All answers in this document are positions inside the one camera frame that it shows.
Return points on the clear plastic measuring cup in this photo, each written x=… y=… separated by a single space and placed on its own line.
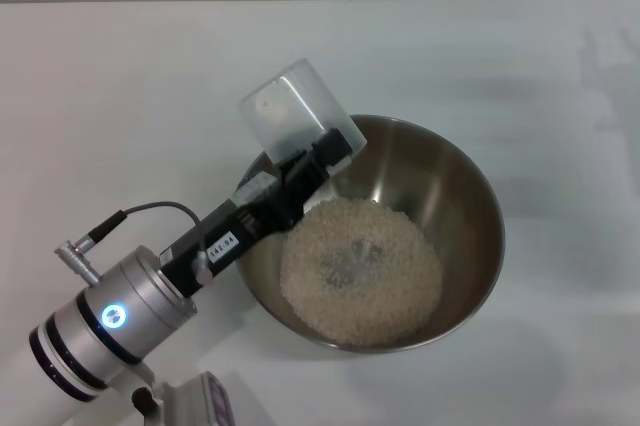
x=280 y=101

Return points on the left gripper silver plug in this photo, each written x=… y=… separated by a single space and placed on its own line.
x=202 y=266

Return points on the large stainless steel bowl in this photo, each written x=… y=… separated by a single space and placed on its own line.
x=450 y=196

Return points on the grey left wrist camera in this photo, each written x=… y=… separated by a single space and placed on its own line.
x=257 y=188

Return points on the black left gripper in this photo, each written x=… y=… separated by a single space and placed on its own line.
x=250 y=231

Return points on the white rice grains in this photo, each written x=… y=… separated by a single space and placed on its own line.
x=310 y=316

